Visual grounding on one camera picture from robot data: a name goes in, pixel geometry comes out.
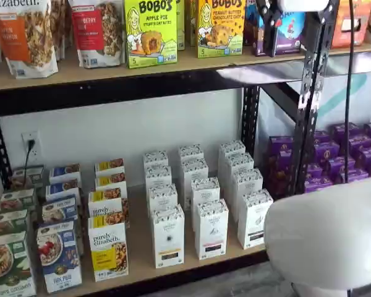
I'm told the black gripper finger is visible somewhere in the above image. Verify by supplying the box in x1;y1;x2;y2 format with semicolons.
305;0;341;53
255;0;286;58

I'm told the white box yellow strip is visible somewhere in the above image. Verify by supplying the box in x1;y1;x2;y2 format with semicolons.
142;150;169;171
150;204;186;269
145;165;173;190
147;183;179;216

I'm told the orange snack box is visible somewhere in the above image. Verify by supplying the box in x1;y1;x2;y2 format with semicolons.
330;0;371;50

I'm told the purple Z Bar box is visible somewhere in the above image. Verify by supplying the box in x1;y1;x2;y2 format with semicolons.
244;0;307;58

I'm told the black metal shelf rack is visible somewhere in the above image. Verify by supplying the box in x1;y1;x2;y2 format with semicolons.
0;0;341;297
259;40;371;199

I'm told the yellow Bobo's peanut butter box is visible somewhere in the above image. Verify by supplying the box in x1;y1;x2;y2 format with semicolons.
197;0;247;59

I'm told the green Bobo's apple pie box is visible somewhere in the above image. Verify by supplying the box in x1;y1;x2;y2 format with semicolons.
123;0;179;69
176;0;186;52

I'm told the white box black strip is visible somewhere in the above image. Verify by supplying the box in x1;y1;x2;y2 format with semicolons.
218;140;247;174
231;168;264;223
236;188;275;251
224;152;255;186

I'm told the white box pink strip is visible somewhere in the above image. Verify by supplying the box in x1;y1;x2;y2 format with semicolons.
194;199;230;261
177;144;205;165
190;176;221;214
181;158;210;204

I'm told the wooden shelf board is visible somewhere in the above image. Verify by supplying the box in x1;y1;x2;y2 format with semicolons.
0;40;307;92
18;166;270;297

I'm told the yellow purely elizabeth box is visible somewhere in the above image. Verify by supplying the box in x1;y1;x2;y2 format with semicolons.
94;158;126;179
87;187;130;224
94;172;128;195
87;214;130;283

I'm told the blue flax cereal box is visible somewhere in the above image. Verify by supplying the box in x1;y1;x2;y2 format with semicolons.
36;220;83;294
45;182;81;202
48;163;82;186
41;194;79;226

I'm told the green cereal box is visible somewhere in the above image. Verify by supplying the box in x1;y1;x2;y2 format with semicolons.
0;187;37;214
0;230;38;297
0;209;29;239
11;165;46;191

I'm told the red purely elizabeth granola bag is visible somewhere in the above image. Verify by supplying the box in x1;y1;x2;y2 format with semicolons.
70;0;127;69

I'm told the orange purely elizabeth granola bag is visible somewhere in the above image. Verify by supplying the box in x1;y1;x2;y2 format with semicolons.
49;0;72;61
0;0;59;80

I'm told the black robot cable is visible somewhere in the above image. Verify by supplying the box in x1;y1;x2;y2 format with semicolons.
345;0;360;184

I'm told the black plug with cord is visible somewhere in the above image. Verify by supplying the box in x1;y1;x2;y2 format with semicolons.
24;139;35;182

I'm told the white wall outlet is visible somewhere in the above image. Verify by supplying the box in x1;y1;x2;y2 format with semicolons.
20;130;41;162

